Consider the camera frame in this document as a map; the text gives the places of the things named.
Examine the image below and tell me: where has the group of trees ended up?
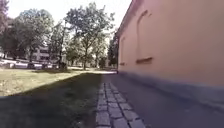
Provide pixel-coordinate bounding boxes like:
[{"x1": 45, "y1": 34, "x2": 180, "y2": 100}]
[{"x1": 0, "y1": 0, "x2": 118, "y2": 71}]

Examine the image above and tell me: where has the grey cobblestone strip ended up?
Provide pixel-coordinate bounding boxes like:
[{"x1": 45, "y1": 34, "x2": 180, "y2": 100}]
[{"x1": 94, "y1": 81, "x2": 148, "y2": 128}]

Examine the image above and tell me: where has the dark grey paved strip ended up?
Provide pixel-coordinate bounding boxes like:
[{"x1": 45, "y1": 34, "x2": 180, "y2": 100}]
[{"x1": 104, "y1": 73, "x2": 224, "y2": 128}]

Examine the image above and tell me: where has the orange building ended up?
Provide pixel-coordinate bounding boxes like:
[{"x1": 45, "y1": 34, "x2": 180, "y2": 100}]
[{"x1": 113, "y1": 0, "x2": 224, "y2": 112}]

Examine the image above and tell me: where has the white building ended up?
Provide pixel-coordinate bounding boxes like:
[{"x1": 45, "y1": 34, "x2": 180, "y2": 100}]
[{"x1": 31, "y1": 44, "x2": 53, "y2": 63}]

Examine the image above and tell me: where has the grass area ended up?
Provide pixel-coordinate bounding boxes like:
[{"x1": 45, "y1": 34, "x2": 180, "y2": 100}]
[{"x1": 0, "y1": 68, "x2": 118, "y2": 128}]

